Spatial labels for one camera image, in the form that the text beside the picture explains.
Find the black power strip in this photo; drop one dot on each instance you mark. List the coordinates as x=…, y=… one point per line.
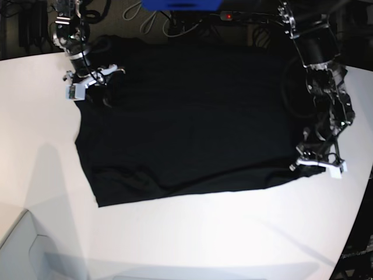
x=250, y=17

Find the blue plastic box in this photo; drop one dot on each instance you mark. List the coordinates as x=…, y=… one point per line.
x=182, y=5

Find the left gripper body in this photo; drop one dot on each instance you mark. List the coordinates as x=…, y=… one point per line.
x=316, y=151

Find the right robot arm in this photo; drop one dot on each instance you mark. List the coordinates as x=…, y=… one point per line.
x=72, y=34

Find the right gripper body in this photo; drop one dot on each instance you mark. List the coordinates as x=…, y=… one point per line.
x=88, y=76

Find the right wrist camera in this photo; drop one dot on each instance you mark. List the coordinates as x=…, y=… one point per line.
x=76, y=92

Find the white bin at table corner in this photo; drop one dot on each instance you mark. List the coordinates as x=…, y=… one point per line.
x=28, y=254

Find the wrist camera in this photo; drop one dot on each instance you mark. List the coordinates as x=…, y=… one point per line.
x=76, y=92
x=336, y=170

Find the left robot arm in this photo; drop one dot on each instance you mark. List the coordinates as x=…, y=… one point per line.
x=307, y=25

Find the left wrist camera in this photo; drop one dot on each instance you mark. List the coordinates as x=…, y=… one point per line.
x=336, y=170

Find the black printed t-shirt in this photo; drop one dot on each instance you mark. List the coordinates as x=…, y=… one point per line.
x=190, y=119

